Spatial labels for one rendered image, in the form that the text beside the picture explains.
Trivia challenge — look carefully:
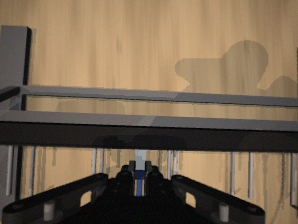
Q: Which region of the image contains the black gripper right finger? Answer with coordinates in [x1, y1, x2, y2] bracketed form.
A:
[144, 161, 265, 224]

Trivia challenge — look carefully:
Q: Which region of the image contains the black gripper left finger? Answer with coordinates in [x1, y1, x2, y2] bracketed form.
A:
[1, 160, 136, 224]

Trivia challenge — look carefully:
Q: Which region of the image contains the white and dark blue plug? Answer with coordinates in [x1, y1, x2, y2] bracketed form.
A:
[135, 150, 146, 180]

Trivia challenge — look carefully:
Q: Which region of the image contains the blue patch cord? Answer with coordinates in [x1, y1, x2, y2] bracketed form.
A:
[136, 180, 142, 196]

